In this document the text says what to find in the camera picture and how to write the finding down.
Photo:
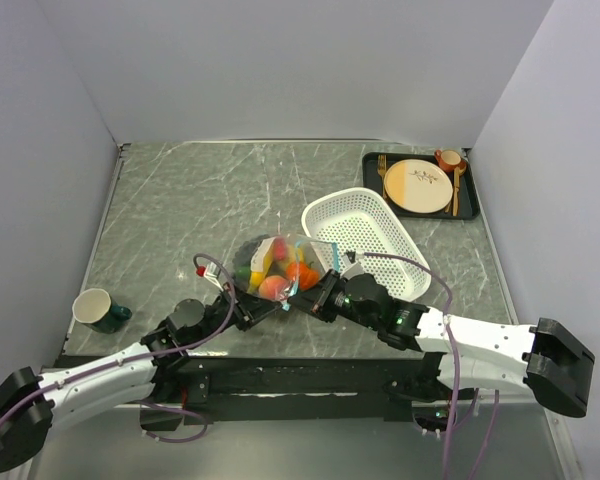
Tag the wooden knife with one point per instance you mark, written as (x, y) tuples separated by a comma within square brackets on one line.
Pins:
[(458, 173)]

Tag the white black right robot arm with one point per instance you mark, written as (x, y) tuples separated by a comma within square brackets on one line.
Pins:
[(460, 354)]

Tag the red chili pepper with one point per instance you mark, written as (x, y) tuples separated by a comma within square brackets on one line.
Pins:
[(280, 249)]

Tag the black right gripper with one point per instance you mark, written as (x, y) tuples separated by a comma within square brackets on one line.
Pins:
[(317, 300)]

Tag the orange peach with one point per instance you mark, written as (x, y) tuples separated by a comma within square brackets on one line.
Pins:
[(274, 288)]

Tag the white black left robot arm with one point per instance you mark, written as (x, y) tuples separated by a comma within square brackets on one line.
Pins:
[(32, 406)]

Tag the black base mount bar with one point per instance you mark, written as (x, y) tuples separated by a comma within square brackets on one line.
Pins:
[(251, 389)]

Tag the dark green mug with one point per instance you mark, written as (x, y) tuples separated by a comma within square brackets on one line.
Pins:
[(98, 311)]

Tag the gold fork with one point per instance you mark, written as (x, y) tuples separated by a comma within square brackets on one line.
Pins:
[(381, 170)]

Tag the small orange pumpkin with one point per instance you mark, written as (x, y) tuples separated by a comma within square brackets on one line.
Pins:
[(302, 275)]

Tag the clear zip top bag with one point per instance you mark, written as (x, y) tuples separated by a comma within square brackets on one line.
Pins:
[(280, 270)]

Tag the yellow pear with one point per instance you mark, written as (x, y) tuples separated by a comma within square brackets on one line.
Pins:
[(295, 255)]

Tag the white perforated plastic basket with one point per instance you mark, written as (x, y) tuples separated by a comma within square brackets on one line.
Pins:
[(359, 220)]

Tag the black rectangular tray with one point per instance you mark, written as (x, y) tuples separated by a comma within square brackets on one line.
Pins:
[(468, 202)]

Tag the yellow banana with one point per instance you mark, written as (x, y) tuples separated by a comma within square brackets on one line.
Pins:
[(259, 267)]

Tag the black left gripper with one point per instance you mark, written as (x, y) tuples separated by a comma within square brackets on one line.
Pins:
[(246, 309)]

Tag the green vegetable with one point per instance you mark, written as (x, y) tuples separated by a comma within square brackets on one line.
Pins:
[(243, 273)]

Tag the small orange cup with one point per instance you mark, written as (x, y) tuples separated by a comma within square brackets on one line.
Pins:
[(449, 160)]

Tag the beige plate with branch pattern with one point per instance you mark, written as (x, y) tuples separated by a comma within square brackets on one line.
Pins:
[(418, 186)]

